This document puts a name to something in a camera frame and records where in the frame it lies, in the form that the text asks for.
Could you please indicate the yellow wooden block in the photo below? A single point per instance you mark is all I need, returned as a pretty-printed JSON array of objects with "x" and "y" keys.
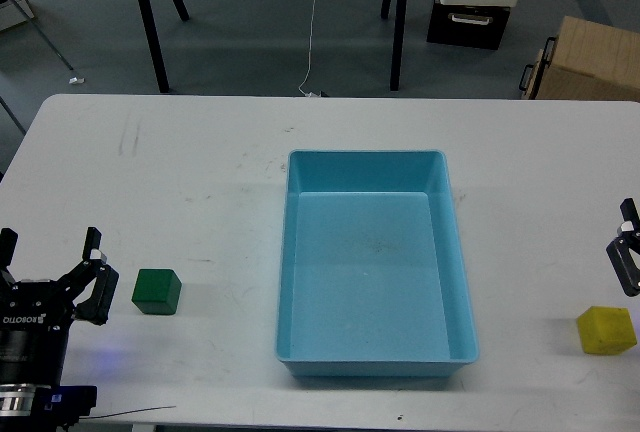
[{"x": 606, "y": 330}]

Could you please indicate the cardboard box with handles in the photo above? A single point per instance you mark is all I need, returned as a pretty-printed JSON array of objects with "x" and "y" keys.
[{"x": 585, "y": 61}]

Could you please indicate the black storage box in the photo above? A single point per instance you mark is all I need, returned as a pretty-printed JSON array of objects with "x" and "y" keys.
[{"x": 479, "y": 27}]

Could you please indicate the wooden cabinet at left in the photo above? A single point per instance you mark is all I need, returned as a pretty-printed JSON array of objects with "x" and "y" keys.
[{"x": 18, "y": 12}]

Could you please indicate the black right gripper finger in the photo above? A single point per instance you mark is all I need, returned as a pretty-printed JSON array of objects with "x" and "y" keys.
[{"x": 620, "y": 250}]

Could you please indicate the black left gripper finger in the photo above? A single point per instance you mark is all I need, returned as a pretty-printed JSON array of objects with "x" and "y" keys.
[
  {"x": 8, "y": 242},
  {"x": 87, "y": 291}
]

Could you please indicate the black right trestle legs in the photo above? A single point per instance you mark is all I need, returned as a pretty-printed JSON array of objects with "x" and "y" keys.
[{"x": 398, "y": 39}]

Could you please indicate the green wooden block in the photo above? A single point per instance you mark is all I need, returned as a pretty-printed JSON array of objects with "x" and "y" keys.
[{"x": 157, "y": 291}]

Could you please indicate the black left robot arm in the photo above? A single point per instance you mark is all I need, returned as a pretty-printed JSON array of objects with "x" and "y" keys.
[{"x": 26, "y": 407}]

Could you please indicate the light blue plastic bin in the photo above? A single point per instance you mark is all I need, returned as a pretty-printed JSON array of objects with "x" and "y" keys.
[{"x": 372, "y": 276}]

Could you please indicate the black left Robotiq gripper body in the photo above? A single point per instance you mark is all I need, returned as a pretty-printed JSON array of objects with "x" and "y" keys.
[{"x": 35, "y": 320}]

